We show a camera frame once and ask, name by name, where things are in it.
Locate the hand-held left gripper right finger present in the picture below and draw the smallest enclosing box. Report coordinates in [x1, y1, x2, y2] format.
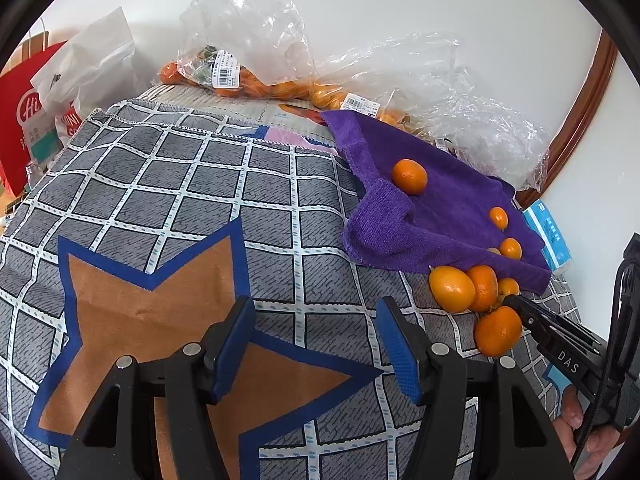
[376, 297, 576, 480]

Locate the clear plastic bag of mandarins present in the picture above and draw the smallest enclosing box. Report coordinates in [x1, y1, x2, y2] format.
[159, 0, 313, 102]

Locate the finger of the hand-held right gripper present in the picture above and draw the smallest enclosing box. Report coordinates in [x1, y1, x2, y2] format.
[501, 293, 602, 357]

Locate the blue tissue box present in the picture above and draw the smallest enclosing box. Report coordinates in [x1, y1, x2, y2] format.
[521, 199, 576, 273]

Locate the white plastic bag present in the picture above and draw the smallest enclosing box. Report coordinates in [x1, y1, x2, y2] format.
[31, 6, 151, 161]

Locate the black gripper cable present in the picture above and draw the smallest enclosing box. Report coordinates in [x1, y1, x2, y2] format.
[570, 260, 631, 468]

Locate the person's right hand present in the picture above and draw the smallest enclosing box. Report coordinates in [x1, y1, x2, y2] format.
[554, 387, 626, 480]

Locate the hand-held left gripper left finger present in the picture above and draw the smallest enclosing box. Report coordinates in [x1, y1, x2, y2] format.
[59, 296, 257, 480]

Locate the crumpled clear plastic bag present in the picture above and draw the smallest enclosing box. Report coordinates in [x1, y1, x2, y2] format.
[415, 95, 551, 193]

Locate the grey checked blanket with stars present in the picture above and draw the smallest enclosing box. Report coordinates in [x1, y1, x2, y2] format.
[0, 100, 581, 480]

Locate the grey woven mat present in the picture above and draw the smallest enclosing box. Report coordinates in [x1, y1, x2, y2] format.
[135, 84, 273, 128]

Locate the red paper bag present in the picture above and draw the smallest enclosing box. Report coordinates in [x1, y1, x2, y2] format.
[0, 15, 68, 196]

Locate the purple towel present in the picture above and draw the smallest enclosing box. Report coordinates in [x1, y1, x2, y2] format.
[320, 110, 553, 293]

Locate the clear plastic bag of fruit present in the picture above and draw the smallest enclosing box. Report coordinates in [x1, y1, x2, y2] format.
[310, 32, 461, 128]

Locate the brown wooden door frame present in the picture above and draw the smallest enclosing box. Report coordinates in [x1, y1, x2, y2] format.
[515, 30, 618, 206]

